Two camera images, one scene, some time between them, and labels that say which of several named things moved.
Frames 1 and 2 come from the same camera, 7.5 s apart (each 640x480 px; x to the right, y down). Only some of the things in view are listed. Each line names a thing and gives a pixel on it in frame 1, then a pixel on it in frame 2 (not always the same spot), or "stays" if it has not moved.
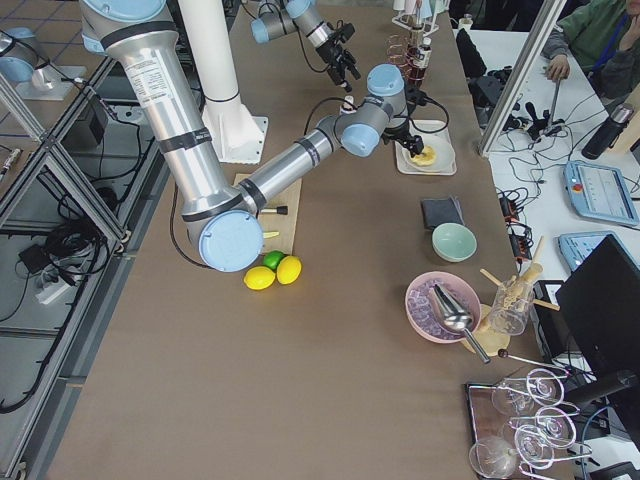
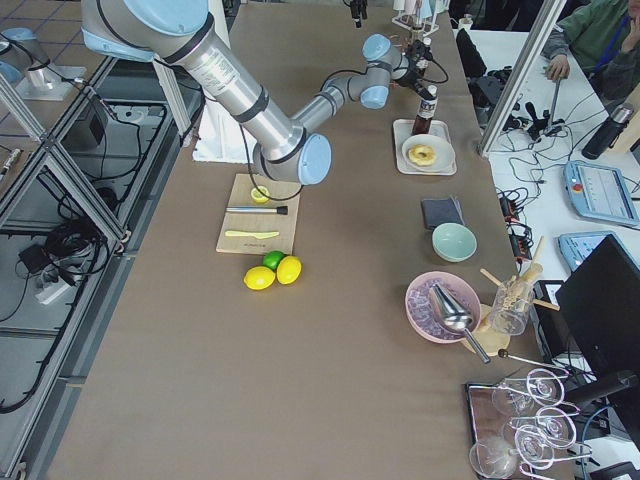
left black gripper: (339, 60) -> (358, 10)
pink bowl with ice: (425, 318) stays
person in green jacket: (603, 37) stays
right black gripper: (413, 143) -> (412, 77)
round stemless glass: (494, 457) stays
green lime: (272, 258) stays
